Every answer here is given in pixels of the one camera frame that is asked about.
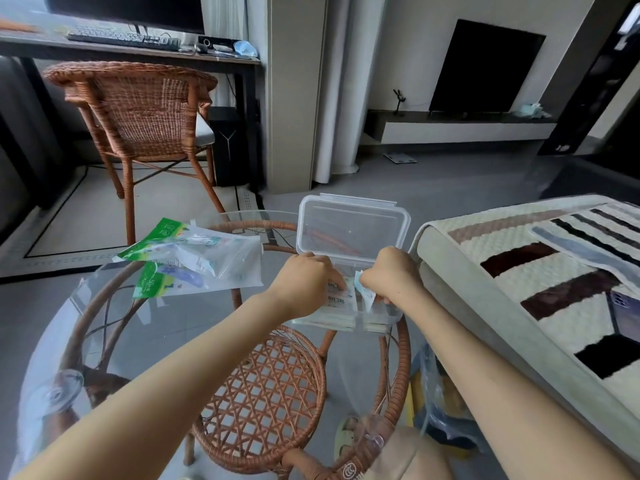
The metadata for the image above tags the round rattan glass table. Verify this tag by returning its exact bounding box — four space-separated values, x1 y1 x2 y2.
10 211 414 480

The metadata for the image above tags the person's right hand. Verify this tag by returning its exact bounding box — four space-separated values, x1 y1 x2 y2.
359 246 427 308

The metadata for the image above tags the dark wooden desk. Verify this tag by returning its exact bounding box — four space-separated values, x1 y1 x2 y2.
0 31 262 191

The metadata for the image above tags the person's leg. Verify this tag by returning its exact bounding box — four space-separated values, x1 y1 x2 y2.
369 427 453 480

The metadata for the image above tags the white seat cushion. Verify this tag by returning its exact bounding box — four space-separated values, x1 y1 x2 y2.
194 114 216 148

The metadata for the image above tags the person's left hand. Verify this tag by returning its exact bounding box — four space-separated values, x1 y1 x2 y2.
270 252 348 320

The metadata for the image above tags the black flat television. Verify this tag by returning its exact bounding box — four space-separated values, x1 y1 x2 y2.
428 19 547 116

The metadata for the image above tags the large green white packet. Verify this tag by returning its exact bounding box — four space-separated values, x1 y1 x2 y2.
113 218 222 266

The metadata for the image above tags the clear plastic bag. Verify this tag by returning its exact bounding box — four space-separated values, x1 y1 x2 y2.
410 344 482 451

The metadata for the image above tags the rattan armchair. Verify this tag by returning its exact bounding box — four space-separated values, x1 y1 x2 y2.
43 61 227 246

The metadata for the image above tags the beige bordered rug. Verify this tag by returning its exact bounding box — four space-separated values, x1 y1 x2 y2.
0 164 262 281

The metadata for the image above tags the grey blue cloth strip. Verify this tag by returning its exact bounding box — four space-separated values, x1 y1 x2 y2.
529 226 640 291

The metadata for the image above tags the striped quilted sofa cover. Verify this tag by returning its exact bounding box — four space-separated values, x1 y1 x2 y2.
425 196 640 420

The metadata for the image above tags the light blue crumpled mask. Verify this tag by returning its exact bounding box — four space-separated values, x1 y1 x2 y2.
514 102 552 120

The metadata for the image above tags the white curtain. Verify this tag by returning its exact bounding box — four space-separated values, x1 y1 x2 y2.
312 0 387 183

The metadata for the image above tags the dark smartphone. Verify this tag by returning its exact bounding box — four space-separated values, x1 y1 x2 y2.
605 290 640 341

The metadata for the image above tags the clear plastic lidded box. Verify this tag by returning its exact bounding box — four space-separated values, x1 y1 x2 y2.
287 193 412 336

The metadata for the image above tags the pile of white sachets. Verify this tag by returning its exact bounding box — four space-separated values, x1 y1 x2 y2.
299 309 397 333

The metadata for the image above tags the white television bench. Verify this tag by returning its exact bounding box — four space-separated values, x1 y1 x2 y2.
363 109 558 146

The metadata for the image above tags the person's left forearm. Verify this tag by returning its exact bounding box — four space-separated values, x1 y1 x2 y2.
12 289 302 480

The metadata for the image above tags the person's right forearm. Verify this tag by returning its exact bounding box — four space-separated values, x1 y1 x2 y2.
399 289 638 480

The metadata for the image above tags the grey sofa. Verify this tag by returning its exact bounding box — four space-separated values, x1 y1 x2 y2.
409 194 640 448

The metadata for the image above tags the clear zip bag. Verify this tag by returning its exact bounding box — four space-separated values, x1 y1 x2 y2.
169 226 265 296

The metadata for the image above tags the black keyboard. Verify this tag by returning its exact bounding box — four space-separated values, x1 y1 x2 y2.
66 27 181 52

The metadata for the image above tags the blue white sachet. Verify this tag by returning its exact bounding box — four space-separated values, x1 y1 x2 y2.
353 270 377 313

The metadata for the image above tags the beige slipper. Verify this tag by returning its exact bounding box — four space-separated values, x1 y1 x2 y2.
333 417 362 459

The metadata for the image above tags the small green white packet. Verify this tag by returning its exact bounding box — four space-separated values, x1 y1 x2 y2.
132 262 207 300

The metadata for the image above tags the black computer monitor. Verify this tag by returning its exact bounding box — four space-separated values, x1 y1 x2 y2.
42 0 206 35

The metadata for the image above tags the black computer tower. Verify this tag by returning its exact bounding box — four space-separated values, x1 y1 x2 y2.
207 107 252 188

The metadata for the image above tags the black desktop device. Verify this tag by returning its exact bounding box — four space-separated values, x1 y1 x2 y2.
194 36 236 54

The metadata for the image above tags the clear suction cup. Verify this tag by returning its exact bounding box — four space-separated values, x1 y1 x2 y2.
29 370 86 416
356 415 390 451

